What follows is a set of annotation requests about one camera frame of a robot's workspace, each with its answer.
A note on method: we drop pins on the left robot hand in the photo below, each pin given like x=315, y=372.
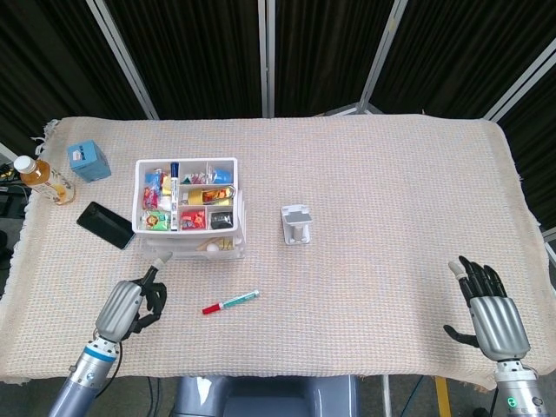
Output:
x=119, y=310

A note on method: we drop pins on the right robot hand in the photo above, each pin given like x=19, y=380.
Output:
x=497, y=323

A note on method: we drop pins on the clear plastic drawer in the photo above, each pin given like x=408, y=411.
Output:
x=191, y=254

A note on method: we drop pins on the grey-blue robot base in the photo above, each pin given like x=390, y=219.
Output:
x=265, y=397

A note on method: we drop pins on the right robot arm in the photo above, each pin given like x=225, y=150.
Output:
x=519, y=391

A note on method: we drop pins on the white drawer organizer box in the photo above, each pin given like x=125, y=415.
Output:
x=140, y=191

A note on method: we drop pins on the blue cardboard box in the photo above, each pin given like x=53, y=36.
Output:
x=89, y=160

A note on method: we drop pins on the black smartphone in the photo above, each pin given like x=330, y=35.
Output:
x=106, y=225

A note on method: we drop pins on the green and red snack packet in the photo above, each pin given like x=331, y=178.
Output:
x=155, y=220

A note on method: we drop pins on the red-capped green marker pen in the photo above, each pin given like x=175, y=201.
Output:
x=230, y=302

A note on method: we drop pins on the white ping pong ball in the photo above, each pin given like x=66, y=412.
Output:
x=212, y=248

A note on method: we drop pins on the pink candy packet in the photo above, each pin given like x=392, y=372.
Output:
x=150, y=196

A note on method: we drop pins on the gold binder clip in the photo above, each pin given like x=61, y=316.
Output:
x=226, y=244

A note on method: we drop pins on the blue-capped whiteboard marker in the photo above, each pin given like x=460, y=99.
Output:
x=174, y=195

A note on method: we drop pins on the metal table leg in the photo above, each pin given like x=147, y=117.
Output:
x=386, y=397

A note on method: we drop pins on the beige woven tablecloth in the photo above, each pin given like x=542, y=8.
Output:
x=369, y=282

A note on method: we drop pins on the yellow candy packet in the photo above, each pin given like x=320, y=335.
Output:
x=167, y=182

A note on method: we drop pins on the blue candy packet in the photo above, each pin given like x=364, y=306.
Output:
x=153, y=178

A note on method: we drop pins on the green triangular piece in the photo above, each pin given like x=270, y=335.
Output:
x=188, y=179

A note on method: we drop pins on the tea bottle with white cap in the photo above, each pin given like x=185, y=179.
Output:
x=45, y=180

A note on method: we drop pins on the blue paper packet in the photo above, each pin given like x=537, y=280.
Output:
x=222, y=175

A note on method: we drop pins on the black folding screen panel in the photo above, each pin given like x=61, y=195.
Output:
x=195, y=52
x=460, y=43
x=538, y=143
x=48, y=56
x=326, y=48

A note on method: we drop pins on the white phone stand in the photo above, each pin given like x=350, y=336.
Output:
x=297, y=226

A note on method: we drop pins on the grey aluminium screen post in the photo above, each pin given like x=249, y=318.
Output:
x=266, y=56
x=121, y=58
x=521, y=82
x=384, y=52

